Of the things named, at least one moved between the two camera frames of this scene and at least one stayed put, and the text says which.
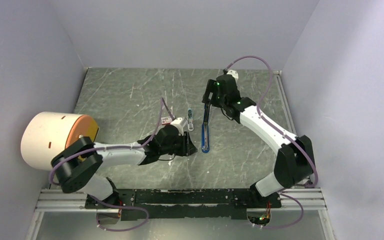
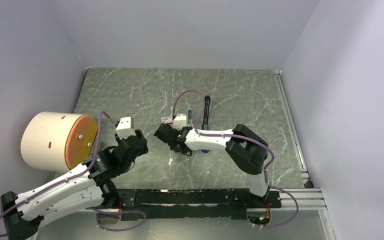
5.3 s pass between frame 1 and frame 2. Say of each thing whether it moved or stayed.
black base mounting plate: stayed
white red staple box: stayed
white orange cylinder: stayed
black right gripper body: moved
